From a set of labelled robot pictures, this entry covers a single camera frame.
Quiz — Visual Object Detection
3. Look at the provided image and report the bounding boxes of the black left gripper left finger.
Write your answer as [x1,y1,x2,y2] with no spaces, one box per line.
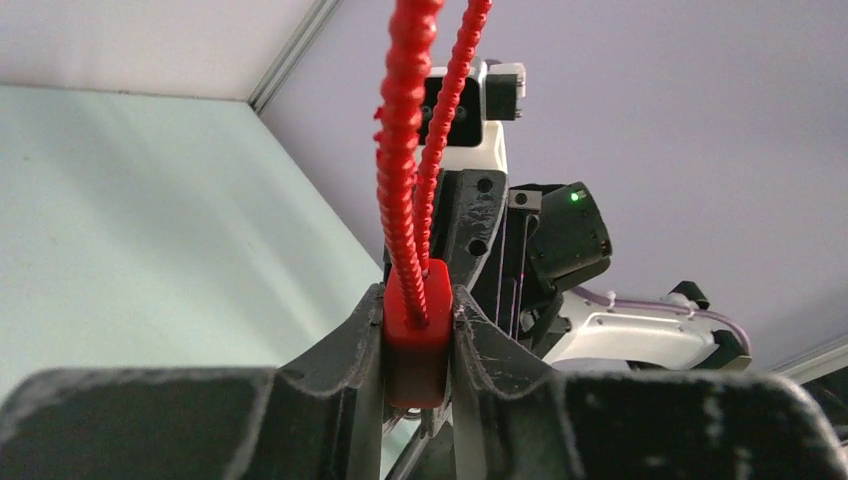
[1,284,384,479]

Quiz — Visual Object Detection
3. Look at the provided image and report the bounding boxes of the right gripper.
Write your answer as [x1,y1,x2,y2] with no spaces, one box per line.
[430,169,562,345]

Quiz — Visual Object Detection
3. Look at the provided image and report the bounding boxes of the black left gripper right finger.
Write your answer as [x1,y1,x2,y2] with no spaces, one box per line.
[451,286,847,479]

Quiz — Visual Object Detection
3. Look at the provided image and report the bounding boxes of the red cable lock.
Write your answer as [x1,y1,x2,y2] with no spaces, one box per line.
[374,1,492,409]

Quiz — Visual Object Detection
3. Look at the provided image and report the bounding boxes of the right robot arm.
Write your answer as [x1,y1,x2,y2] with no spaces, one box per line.
[431,169,752,371]

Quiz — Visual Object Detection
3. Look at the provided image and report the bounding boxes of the aluminium frame post right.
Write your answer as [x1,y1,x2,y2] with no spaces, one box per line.
[247,0,342,115]

